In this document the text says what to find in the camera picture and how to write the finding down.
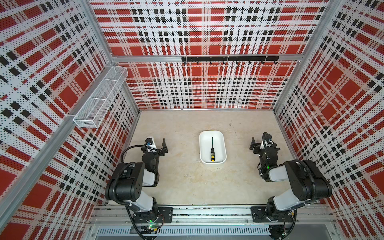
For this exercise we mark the white plastic bin tray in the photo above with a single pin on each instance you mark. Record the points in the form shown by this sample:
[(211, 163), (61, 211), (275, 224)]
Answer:
[(205, 143)]

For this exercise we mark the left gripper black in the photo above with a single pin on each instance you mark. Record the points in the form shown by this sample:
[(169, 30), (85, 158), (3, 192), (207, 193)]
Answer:
[(160, 151)]

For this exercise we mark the left wrist camera white blue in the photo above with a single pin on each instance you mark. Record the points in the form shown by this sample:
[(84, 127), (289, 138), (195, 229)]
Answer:
[(150, 142)]

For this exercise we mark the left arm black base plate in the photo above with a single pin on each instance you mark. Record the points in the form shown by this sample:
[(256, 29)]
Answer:
[(156, 215)]

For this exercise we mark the aluminium front mounting rail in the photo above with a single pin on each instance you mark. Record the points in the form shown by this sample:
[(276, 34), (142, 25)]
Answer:
[(212, 215)]

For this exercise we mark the black wall hook rail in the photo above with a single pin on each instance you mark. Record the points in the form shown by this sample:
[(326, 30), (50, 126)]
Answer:
[(224, 59)]

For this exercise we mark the yellow black handle screwdriver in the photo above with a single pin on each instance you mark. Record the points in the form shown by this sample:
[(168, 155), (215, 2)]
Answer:
[(212, 151)]

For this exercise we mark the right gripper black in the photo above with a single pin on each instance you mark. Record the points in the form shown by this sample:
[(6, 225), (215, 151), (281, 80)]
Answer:
[(257, 147)]

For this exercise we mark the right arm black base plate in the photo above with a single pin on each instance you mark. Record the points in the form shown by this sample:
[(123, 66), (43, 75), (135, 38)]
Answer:
[(261, 215)]

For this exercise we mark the white wire mesh wall basket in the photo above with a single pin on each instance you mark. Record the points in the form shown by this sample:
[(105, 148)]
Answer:
[(95, 108)]

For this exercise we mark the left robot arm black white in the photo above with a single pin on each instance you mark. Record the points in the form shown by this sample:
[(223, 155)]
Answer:
[(126, 186)]

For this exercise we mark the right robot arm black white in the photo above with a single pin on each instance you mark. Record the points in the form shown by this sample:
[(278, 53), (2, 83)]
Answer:
[(307, 183)]

